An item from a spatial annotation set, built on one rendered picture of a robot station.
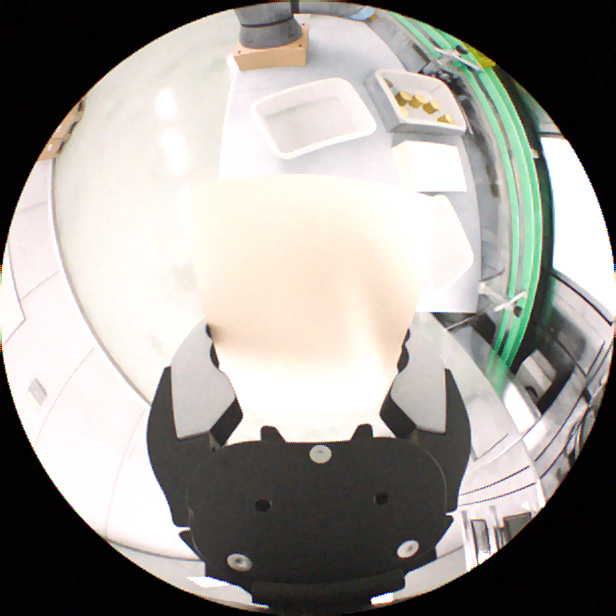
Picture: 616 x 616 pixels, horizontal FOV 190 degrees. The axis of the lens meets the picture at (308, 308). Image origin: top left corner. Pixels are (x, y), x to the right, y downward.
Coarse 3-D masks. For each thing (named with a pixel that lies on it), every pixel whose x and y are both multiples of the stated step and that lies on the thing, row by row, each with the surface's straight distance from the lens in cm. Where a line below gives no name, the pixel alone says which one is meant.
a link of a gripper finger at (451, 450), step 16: (448, 384) 10; (448, 400) 9; (448, 416) 9; (464, 416) 9; (416, 432) 8; (448, 432) 8; (464, 432) 9; (432, 448) 8; (448, 448) 8; (464, 448) 8; (448, 464) 8; (464, 464) 8; (448, 480) 8; (448, 496) 8; (448, 512) 8
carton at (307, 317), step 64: (192, 192) 10; (256, 192) 9; (320, 192) 9; (384, 192) 10; (256, 256) 9; (320, 256) 9; (384, 256) 10; (256, 320) 11; (320, 320) 10; (384, 320) 11; (256, 384) 14; (320, 384) 14; (384, 384) 16
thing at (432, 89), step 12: (384, 72) 57; (396, 72) 59; (408, 72) 61; (384, 84) 53; (396, 84) 64; (408, 84) 65; (420, 84) 66; (432, 84) 68; (444, 84) 68; (432, 96) 71; (444, 96) 68; (396, 108) 50; (408, 108) 61; (420, 108) 64; (444, 108) 68; (456, 108) 65; (408, 120) 50; (420, 120) 52; (432, 120) 64; (456, 120) 65
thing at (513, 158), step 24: (480, 96) 70; (504, 120) 65; (504, 144) 65; (528, 192) 61; (528, 216) 62; (528, 240) 63; (528, 264) 65; (528, 288) 68; (504, 312) 76; (504, 336) 80; (504, 360) 83
